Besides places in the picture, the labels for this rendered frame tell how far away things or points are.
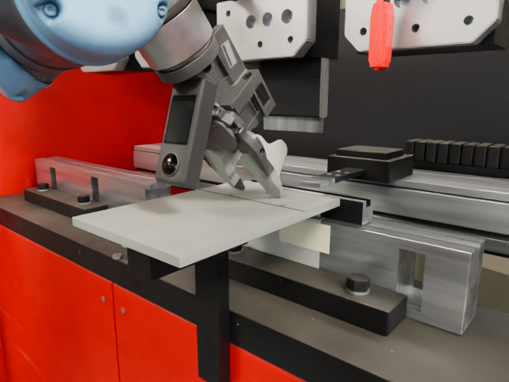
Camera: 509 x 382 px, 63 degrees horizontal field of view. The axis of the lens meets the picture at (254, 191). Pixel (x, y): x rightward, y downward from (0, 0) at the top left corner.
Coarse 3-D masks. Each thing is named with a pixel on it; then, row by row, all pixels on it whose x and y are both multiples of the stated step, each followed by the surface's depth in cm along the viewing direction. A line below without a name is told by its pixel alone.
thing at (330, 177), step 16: (336, 160) 75; (352, 160) 73; (368, 160) 71; (384, 160) 70; (400, 160) 72; (320, 176) 66; (336, 176) 66; (352, 176) 68; (368, 176) 72; (384, 176) 70; (400, 176) 73
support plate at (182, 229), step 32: (192, 192) 57; (224, 192) 57; (256, 192) 57; (288, 192) 57; (96, 224) 42; (128, 224) 42; (160, 224) 42; (192, 224) 42; (224, 224) 42; (256, 224) 42; (288, 224) 45; (160, 256) 35; (192, 256) 35
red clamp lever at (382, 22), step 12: (384, 0) 40; (372, 12) 40; (384, 12) 40; (372, 24) 40; (384, 24) 40; (372, 36) 41; (384, 36) 40; (372, 48) 41; (384, 48) 40; (372, 60) 41; (384, 60) 40
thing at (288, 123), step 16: (272, 64) 57; (288, 64) 56; (304, 64) 54; (320, 64) 53; (272, 80) 58; (288, 80) 56; (304, 80) 54; (320, 80) 53; (272, 96) 58; (288, 96) 57; (304, 96) 55; (320, 96) 54; (272, 112) 59; (288, 112) 57; (304, 112) 55; (320, 112) 54; (272, 128) 60; (288, 128) 59; (304, 128) 57; (320, 128) 55
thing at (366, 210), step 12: (252, 180) 66; (324, 192) 57; (336, 192) 57; (348, 204) 53; (360, 204) 52; (372, 204) 54; (324, 216) 55; (336, 216) 54; (348, 216) 53; (360, 216) 52; (372, 216) 54
